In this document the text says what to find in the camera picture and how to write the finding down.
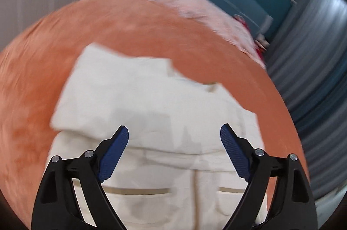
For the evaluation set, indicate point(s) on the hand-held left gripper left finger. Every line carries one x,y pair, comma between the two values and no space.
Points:
113,154

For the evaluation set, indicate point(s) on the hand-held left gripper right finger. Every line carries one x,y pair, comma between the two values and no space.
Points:
234,154

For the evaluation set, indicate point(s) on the cream quilted jacket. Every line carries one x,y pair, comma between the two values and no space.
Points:
151,99

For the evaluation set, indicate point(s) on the grey pleated curtain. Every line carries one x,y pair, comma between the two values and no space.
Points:
311,83

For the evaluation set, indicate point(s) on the red cloth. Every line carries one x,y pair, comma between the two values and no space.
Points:
260,52

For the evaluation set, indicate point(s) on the orange plush blanket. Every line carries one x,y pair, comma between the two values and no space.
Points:
135,29

